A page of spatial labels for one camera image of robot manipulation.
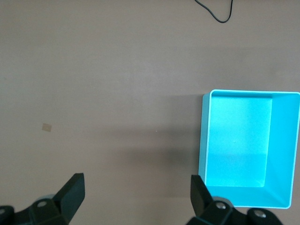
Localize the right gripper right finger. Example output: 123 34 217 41
190 174 282 225

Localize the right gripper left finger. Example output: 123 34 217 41
0 172 85 225

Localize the turquoise plastic bin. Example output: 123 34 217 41
197 89 300 210

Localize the thin black looped cable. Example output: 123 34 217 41
194 0 234 23

